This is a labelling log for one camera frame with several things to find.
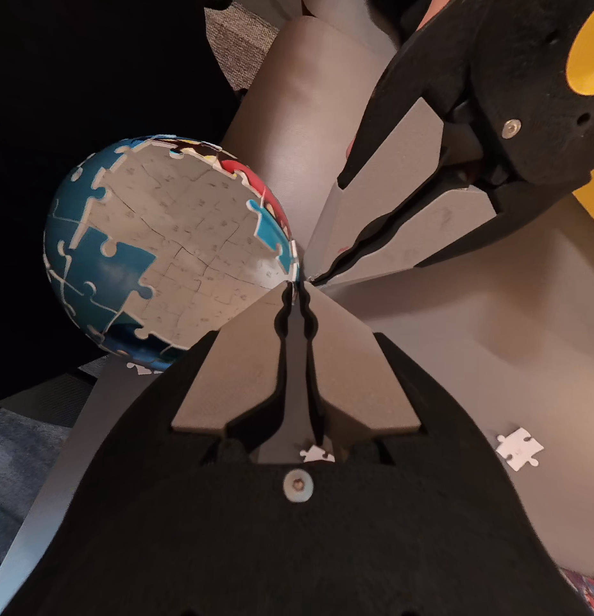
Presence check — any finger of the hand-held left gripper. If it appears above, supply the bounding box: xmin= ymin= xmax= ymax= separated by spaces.
xmin=304 ymin=98 xmax=446 ymax=282
xmin=314 ymin=185 xmax=497 ymax=289

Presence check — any person's black top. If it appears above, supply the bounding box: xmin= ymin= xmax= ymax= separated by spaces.
xmin=0 ymin=0 xmax=242 ymax=405

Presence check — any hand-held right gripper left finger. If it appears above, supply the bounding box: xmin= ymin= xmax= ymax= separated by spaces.
xmin=171 ymin=281 xmax=294 ymax=452

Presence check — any blue monster puzzle ball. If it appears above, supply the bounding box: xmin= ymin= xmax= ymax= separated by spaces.
xmin=43 ymin=135 xmax=301 ymax=371

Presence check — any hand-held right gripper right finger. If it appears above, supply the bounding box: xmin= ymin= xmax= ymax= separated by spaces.
xmin=298 ymin=281 xmax=423 ymax=447

